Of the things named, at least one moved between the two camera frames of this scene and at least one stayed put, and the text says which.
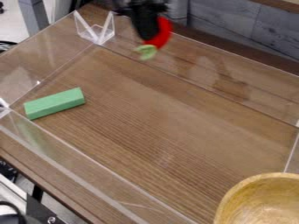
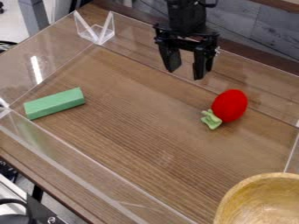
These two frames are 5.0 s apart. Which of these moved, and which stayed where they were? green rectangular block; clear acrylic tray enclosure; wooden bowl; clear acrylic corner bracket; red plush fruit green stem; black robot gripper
Moved: black robot gripper; red plush fruit green stem
Stayed: clear acrylic corner bracket; clear acrylic tray enclosure; green rectangular block; wooden bowl
